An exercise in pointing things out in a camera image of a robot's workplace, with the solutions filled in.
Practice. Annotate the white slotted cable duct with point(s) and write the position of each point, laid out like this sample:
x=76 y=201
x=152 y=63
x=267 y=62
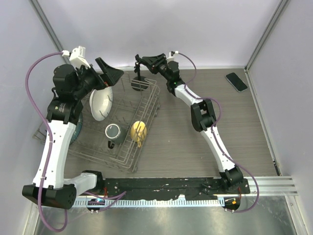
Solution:
x=180 y=202

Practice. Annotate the teal plate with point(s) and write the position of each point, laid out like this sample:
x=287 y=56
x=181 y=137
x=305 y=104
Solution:
x=77 y=129

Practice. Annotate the yellow cup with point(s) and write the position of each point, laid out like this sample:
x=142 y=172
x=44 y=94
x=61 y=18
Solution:
x=138 y=132

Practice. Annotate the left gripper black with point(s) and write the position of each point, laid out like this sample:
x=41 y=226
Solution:
x=109 y=78

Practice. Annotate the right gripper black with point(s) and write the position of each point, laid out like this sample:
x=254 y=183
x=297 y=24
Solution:
x=154 y=61

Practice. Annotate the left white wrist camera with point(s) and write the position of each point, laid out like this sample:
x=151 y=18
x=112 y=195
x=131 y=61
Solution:
x=77 y=57

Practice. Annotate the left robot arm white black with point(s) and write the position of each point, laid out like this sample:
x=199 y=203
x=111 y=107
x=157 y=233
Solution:
x=71 y=84

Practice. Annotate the black smartphone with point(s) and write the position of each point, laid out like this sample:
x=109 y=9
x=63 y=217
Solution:
x=236 y=82

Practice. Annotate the grey wire dish rack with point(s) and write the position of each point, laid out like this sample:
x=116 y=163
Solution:
x=128 y=106

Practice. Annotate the dark grey mug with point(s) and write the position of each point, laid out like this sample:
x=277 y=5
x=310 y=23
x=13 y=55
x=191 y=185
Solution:
x=114 y=135

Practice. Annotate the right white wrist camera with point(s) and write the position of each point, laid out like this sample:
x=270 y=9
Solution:
x=171 y=56

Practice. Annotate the black phone stand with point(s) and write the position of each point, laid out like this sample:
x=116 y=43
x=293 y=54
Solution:
x=138 y=83

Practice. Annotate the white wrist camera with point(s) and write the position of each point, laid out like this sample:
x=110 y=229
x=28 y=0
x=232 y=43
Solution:
x=77 y=57
x=171 y=56

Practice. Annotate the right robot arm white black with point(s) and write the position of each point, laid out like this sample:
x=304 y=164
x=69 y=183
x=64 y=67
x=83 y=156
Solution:
x=203 y=117

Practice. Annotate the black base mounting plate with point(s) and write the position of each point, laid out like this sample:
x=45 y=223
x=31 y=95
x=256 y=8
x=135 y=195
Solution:
x=164 y=189

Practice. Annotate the white plate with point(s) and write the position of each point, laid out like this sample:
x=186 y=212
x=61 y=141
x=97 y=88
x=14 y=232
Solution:
x=100 y=102

